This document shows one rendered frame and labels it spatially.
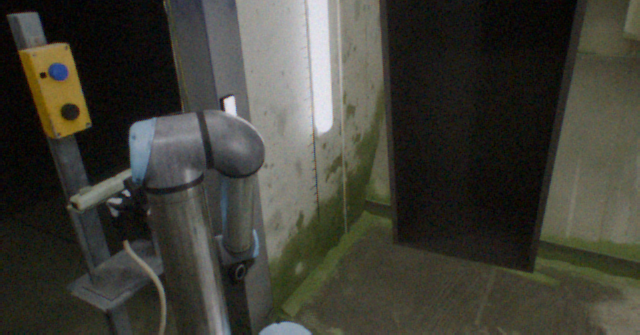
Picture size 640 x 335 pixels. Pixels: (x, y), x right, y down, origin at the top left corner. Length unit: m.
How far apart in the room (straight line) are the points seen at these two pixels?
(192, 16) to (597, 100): 2.29
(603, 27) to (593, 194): 0.94
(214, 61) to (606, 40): 2.24
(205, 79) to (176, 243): 0.93
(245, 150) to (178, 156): 0.13
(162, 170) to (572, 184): 2.49
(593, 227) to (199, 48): 2.27
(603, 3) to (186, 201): 2.65
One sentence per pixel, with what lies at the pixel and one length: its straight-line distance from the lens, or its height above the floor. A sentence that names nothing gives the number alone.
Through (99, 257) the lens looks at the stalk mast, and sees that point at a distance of 1.82.
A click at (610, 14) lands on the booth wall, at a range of 3.12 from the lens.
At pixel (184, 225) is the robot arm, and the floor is 1.29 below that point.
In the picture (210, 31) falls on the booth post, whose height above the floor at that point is 1.52.
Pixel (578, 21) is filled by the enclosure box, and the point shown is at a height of 1.52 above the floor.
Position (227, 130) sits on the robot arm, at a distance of 0.88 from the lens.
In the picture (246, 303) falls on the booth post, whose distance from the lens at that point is 2.24.
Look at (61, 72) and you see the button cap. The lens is 1.52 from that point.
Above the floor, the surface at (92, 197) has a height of 1.13.
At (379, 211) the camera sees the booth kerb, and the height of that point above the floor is 0.10.
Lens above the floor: 1.76
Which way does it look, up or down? 24 degrees down
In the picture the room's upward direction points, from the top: 4 degrees counter-clockwise
